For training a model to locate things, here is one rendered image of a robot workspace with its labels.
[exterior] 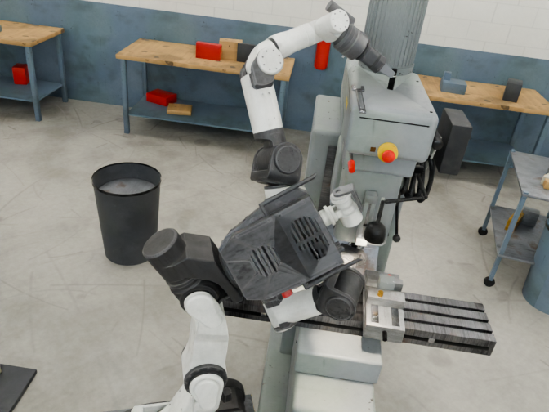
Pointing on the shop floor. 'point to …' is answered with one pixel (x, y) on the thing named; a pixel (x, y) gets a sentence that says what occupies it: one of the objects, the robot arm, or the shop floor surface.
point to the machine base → (274, 377)
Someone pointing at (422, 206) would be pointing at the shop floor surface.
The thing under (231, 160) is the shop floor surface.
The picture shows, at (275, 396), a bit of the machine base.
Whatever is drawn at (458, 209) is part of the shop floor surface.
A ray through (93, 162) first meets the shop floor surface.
